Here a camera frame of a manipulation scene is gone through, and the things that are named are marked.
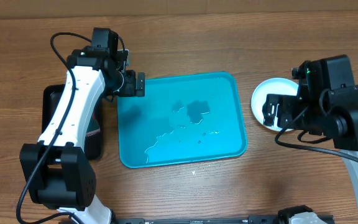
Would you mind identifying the teal plastic tray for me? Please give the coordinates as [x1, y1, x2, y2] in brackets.
[117, 72, 248, 169]

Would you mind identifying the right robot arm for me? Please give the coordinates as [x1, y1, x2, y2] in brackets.
[262, 83, 358, 206]

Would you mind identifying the green and pink sponge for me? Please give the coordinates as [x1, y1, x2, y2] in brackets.
[86, 119, 101, 136]

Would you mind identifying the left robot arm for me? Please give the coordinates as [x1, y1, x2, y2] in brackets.
[16, 46, 145, 223]

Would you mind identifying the light blue plate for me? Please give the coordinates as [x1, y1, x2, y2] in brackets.
[250, 78, 298, 125]

